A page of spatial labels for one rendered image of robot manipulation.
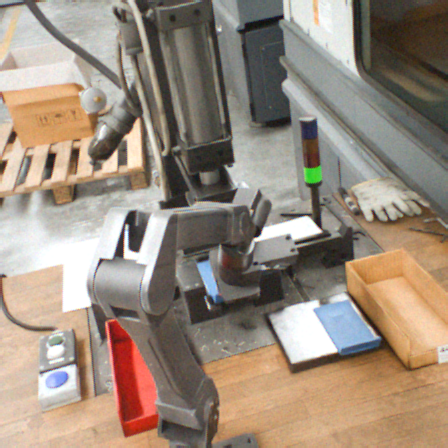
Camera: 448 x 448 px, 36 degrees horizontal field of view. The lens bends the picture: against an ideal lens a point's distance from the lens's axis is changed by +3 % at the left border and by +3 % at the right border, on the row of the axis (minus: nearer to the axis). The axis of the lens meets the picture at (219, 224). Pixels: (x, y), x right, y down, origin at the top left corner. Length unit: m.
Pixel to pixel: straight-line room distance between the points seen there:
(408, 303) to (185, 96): 0.58
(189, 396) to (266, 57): 3.58
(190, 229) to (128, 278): 0.13
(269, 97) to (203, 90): 3.31
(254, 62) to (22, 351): 3.22
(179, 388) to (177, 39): 0.56
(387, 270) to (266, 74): 3.12
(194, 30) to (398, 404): 0.68
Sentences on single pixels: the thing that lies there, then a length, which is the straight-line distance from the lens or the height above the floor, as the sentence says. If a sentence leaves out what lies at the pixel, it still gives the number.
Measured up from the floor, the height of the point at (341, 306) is 0.92.
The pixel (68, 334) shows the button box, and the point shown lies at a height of 0.93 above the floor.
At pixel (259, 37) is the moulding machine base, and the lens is 4.38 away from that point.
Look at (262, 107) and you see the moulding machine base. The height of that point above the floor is 0.17.
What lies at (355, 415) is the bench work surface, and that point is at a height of 0.90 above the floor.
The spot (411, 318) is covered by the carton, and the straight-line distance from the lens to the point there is 1.34.
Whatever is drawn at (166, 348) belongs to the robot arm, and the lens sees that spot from 0.91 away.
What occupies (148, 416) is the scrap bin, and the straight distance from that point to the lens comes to 1.18.
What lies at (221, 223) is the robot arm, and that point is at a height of 1.26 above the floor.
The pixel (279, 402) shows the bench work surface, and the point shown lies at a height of 0.90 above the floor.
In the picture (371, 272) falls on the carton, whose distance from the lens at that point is 1.41.
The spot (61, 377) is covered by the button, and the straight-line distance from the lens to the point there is 1.30.
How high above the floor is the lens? 1.74
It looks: 29 degrees down
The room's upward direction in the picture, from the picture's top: 10 degrees counter-clockwise
